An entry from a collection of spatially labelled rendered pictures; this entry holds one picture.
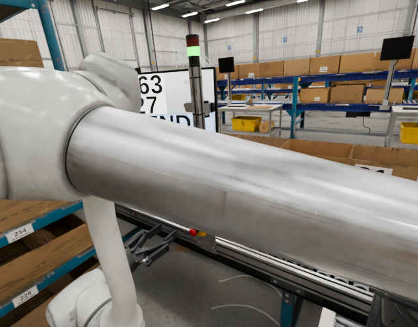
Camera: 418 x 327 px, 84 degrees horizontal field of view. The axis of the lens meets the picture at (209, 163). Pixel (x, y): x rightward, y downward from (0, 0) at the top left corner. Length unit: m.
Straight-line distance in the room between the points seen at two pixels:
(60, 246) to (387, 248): 0.92
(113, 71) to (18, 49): 0.48
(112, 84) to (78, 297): 0.57
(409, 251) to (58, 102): 0.31
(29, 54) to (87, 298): 0.69
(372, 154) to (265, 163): 1.56
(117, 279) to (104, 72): 0.43
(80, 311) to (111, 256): 0.23
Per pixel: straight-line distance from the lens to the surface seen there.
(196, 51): 0.98
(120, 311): 0.66
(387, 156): 1.75
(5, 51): 0.86
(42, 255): 0.98
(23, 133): 0.26
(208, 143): 0.21
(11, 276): 0.97
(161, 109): 1.19
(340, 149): 1.75
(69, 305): 0.79
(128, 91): 0.42
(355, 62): 5.92
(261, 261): 1.16
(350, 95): 5.68
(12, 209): 0.90
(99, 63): 0.42
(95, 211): 0.56
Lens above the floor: 1.51
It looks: 21 degrees down
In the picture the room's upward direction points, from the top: 4 degrees counter-clockwise
